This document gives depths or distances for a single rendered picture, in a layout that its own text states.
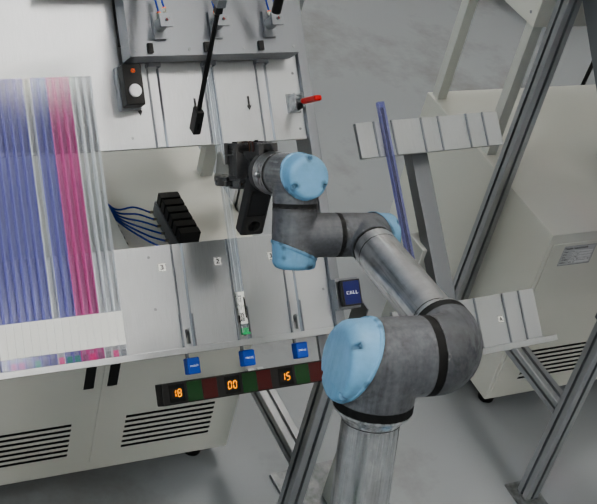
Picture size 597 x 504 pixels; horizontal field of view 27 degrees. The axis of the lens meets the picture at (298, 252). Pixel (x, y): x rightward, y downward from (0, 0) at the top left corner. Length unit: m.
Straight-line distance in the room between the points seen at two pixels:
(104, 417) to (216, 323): 0.59
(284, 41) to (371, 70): 2.47
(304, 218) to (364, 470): 0.47
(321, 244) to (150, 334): 0.39
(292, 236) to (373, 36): 3.12
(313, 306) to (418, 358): 0.70
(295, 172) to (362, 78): 2.79
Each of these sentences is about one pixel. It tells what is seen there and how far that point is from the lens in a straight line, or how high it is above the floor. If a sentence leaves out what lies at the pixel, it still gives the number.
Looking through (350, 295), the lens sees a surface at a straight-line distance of 2.39.
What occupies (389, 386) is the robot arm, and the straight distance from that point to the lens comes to 1.73.
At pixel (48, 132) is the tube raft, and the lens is 2.26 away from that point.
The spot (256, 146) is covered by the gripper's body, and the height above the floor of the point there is 1.09.
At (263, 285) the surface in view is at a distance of 2.37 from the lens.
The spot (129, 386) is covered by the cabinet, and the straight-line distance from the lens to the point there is 2.78.
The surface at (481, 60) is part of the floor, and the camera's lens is 5.19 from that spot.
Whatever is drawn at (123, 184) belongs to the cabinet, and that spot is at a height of 0.62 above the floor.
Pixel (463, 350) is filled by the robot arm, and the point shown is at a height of 1.16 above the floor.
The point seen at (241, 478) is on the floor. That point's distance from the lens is 3.08.
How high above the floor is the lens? 2.25
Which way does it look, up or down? 36 degrees down
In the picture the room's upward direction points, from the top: 15 degrees clockwise
